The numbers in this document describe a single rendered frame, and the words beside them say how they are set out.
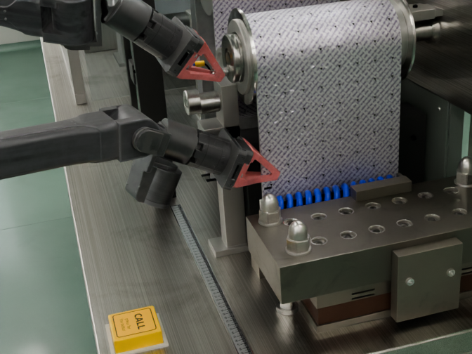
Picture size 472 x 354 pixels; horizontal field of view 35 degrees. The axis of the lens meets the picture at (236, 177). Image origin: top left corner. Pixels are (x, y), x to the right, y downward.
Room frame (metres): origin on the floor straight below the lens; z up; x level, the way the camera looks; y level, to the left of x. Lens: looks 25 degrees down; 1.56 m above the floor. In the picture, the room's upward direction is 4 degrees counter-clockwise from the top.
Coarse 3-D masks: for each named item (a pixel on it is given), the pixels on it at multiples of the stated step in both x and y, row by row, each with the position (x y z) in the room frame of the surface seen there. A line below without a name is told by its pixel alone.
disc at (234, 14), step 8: (232, 16) 1.14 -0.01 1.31; (240, 16) 1.10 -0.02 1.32; (248, 24) 1.07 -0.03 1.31; (248, 32) 1.06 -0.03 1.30; (248, 40) 1.06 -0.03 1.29; (256, 64) 1.04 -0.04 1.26; (256, 72) 1.04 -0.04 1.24; (256, 80) 1.04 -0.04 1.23; (256, 88) 1.05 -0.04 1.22; (240, 96) 1.13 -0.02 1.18; (248, 96) 1.08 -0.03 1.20; (248, 104) 1.09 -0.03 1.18
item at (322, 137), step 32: (288, 96) 1.07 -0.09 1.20; (320, 96) 1.08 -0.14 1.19; (352, 96) 1.09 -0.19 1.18; (384, 96) 1.10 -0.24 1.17; (288, 128) 1.06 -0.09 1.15; (320, 128) 1.08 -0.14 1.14; (352, 128) 1.09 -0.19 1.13; (384, 128) 1.10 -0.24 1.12; (288, 160) 1.06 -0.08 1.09; (320, 160) 1.08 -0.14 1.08; (352, 160) 1.09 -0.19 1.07; (384, 160) 1.10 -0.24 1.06; (288, 192) 1.06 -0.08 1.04
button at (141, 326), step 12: (132, 312) 0.93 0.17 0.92; (144, 312) 0.93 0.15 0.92; (120, 324) 0.90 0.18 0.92; (132, 324) 0.90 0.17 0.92; (144, 324) 0.89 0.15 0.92; (156, 324) 0.89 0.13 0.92; (120, 336) 0.87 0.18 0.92; (132, 336) 0.87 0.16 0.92; (144, 336) 0.87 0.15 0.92; (156, 336) 0.88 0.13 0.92; (120, 348) 0.86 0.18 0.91; (132, 348) 0.87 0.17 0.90
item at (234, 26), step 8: (392, 0) 1.17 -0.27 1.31; (400, 16) 1.13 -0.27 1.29; (232, 24) 1.12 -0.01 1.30; (240, 24) 1.10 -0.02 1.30; (400, 24) 1.13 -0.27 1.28; (232, 32) 1.13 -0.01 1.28; (240, 32) 1.08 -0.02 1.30; (240, 40) 1.09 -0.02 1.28; (248, 48) 1.06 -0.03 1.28; (248, 56) 1.06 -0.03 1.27; (248, 64) 1.06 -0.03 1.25; (248, 72) 1.06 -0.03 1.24; (248, 80) 1.06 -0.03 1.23; (240, 88) 1.10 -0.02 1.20; (248, 88) 1.07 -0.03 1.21
